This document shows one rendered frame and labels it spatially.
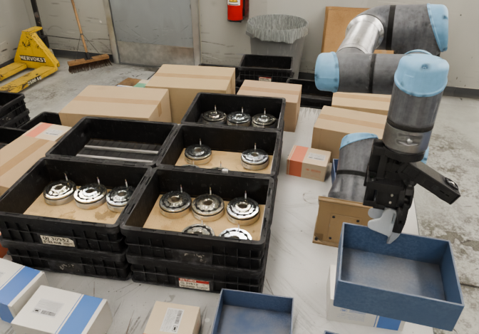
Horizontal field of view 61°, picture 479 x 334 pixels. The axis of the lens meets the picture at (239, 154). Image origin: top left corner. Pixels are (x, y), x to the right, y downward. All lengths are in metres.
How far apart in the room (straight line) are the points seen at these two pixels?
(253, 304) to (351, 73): 0.71
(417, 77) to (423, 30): 0.47
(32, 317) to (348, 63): 0.97
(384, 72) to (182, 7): 3.83
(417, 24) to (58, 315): 1.16
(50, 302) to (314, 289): 0.73
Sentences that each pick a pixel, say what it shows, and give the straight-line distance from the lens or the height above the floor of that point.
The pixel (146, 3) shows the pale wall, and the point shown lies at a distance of 4.66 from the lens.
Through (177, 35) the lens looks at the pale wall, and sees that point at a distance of 4.61.
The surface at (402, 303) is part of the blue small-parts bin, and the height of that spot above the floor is 1.11.
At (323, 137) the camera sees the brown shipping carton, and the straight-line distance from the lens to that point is 1.75.
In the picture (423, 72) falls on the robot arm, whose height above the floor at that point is 1.46.
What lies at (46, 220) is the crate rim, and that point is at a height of 0.93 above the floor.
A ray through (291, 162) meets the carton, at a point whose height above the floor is 0.76.
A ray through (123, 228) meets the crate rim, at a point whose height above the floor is 0.93.
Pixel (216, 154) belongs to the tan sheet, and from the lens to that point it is 1.58.
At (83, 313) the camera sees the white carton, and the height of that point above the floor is 0.79.
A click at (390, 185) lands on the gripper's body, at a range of 0.76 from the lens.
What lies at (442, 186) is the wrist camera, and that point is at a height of 1.26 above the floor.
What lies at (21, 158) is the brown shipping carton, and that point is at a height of 0.86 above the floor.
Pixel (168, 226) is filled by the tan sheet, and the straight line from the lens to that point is 1.28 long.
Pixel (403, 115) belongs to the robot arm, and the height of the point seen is 1.39.
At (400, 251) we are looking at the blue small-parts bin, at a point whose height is 1.09.
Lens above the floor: 1.69
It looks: 33 degrees down
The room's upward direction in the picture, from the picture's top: straight up
